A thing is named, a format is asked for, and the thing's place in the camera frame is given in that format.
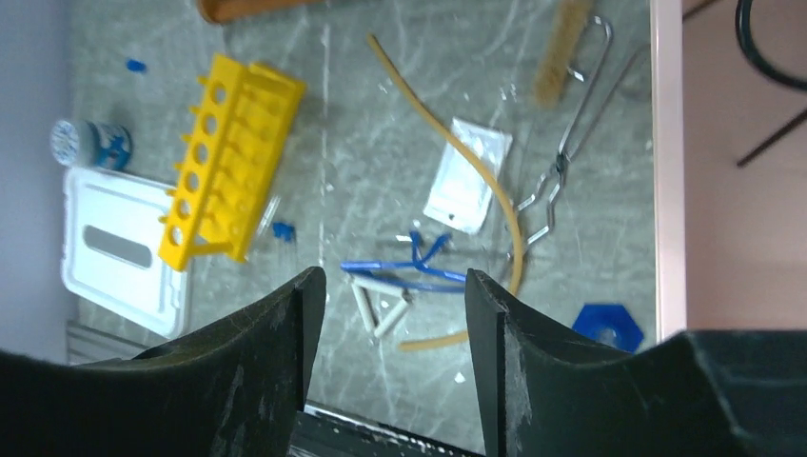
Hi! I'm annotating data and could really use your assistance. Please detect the tan test tube brush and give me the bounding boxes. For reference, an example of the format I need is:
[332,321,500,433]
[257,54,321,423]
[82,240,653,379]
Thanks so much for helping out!
[534,0,595,109]

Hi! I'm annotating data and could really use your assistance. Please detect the blue white tape roll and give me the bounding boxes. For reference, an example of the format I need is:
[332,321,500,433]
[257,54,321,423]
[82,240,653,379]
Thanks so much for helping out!
[49,119,134,171]

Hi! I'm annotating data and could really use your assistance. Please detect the clear plastic bag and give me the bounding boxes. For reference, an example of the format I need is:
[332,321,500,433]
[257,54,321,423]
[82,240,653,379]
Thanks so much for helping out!
[423,117,513,235]

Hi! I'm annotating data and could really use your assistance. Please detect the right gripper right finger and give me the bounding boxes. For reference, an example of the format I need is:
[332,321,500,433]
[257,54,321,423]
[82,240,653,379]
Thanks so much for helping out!
[464,269,806,456]

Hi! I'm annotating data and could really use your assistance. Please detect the blue hexagonal base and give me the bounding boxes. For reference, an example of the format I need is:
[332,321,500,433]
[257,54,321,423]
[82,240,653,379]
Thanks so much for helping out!
[572,303,644,353]

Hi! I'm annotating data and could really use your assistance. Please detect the pink plastic bin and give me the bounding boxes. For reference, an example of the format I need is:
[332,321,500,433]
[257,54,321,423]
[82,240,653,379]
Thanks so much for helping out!
[651,1,806,338]

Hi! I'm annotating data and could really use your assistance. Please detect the black ring cable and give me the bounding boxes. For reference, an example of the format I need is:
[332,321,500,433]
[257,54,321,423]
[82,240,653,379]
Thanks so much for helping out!
[734,0,807,169]

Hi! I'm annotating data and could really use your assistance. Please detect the yellow test tube rack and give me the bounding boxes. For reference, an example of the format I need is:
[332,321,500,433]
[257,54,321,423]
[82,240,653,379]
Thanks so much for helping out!
[158,53,306,271]

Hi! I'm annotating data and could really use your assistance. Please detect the blue safety goggles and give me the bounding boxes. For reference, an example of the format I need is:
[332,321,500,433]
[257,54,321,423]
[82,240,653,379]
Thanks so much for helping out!
[340,230,466,294]

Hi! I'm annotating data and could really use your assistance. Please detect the metal crucible tongs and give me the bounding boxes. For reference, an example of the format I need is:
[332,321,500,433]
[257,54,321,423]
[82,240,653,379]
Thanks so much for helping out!
[507,12,652,263]

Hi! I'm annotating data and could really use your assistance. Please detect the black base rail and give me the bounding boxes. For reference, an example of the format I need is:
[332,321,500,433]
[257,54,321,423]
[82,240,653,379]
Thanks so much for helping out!
[287,403,474,457]

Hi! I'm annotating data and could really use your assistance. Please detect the white clay triangle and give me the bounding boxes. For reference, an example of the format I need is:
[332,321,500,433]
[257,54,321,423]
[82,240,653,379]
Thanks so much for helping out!
[350,274,412,339]

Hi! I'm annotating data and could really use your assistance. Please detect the blue capped test tubes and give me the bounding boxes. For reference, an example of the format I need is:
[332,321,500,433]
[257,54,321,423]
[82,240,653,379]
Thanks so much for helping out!
[250,195,297,268]

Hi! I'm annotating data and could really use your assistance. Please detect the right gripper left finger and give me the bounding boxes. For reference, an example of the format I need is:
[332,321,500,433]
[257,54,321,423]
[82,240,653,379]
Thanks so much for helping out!
[1,267,326,456]

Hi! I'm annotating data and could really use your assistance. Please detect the tan rubber tube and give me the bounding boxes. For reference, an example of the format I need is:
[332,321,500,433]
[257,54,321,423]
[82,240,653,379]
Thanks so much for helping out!
[351,35,518,337]

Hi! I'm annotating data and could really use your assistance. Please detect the white plastic lid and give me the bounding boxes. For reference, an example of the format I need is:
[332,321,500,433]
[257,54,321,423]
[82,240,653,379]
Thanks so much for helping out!
[61,168,189,339]

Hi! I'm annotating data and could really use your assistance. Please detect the wooden shelf rack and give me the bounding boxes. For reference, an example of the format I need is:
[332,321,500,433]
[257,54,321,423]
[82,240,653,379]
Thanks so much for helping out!
[195,0,325,26]

